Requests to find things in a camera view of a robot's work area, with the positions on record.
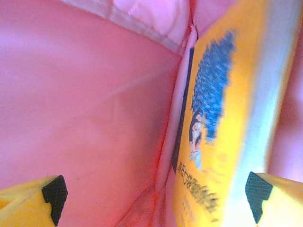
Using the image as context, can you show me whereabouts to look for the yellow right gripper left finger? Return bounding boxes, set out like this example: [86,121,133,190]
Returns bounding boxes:
[0,175,69,227]

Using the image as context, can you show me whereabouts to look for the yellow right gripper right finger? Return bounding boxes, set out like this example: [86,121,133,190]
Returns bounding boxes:
[245,171,303,227]

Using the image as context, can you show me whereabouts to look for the yellow book with cartoon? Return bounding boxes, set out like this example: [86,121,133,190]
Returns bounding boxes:
[174,0,300,227]

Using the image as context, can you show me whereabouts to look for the pink student backpack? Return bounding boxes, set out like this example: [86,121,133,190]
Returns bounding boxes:
[0,0,303,227]

